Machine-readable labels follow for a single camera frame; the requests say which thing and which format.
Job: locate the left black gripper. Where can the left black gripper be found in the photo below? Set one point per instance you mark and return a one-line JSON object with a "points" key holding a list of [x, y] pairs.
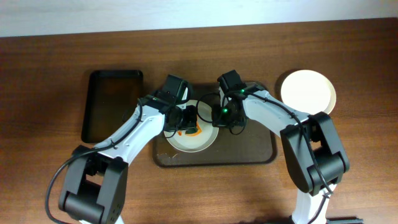
{"points": [[190, 121]]}

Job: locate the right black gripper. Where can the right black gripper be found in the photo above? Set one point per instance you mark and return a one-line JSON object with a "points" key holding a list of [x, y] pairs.
{"points": [[219, 119]]}

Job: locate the white plate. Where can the white plate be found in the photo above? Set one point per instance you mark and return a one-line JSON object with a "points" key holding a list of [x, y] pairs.
{"points": [[198, 141], [308, 91]]}

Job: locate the orange green sponge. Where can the orange green sponge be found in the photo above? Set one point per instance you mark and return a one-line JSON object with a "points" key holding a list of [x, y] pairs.
{"points": [[193, 131]]}

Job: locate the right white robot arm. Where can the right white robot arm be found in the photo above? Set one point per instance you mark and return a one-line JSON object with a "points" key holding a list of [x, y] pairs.
{"points": [[314, 154]]}

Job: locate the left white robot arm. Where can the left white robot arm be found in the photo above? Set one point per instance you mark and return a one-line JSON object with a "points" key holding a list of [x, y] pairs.
{"points": [[94, 188]]}

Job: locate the large brown serving tray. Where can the large brown serving tray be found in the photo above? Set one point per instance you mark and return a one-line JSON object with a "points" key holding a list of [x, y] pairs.
{"points": [[254, 144]]}

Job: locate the small black water tray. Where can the small black water tray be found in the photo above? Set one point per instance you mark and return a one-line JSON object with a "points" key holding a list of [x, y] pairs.
{"points": [[111, 100]]}

